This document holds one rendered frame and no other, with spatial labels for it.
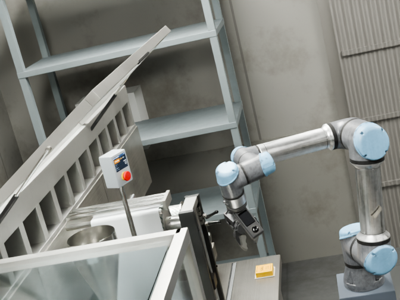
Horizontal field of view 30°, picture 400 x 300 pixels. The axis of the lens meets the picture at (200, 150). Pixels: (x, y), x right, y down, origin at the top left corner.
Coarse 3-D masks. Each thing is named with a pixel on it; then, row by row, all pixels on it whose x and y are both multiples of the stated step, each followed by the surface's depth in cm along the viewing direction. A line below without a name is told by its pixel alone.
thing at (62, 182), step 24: (120, 96) 352; (120, 120) 350; (72, 144) 276; (96, 144) 306; (120, 144) 337; (48, 168) 249; (72, 168) 278; (96, 168) 306; (24, 192) 227; (48, 192) 248; (72, 192) 267; (24, 216) 224; (48, 216) 251; (0, 240) 205; (24, 240) 221; (48, 240) 238
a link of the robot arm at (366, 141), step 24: (360, 120) 254; (360, 144) 244; (384, 144) 246; (360, 168) 251; (360, 192) 254; (360, 216) 257; (384, 216) 257; (360, 240) 258; (384, 240) 255; (360, 264) 263; (384, 264) 256
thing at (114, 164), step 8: (112, 152) 221; (120, 152) 221; (104, 160) 219; (112, 160) 218; (120, 160) 221; (104, 168) 220; (112, 168) 218; (120, 168) 220; (128, 168) 223; (104, 176) 221; (112, 176) 219; (120, 176) 220; (128, 176) 221; (112, 184) 221; (120, 184) 220
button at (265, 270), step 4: (264, 264) 308; (268, 264) 307; (272, 264) 306; (256, 268) 306; (260, 268) 305; (264, 268) 304; (268, 268) 303; (272, 268) 303; (256, 272) 303; (260, 272) 302; (264, 272) 301; (268, 272) 301; (272, 272) 301; (256, 276) 302; (260, 276) 302; (264, 276) 302
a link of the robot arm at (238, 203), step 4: (244, 192) 245; (244, 196) 245; (224, 200) 245; (228, 200) 244; (236, 200) 243; (240, 200) 244; (244, 200) 245; (228, 204) 245; (232, 204) 244; (236, 204) 244; (240, 204) 245; (232, 208) 246
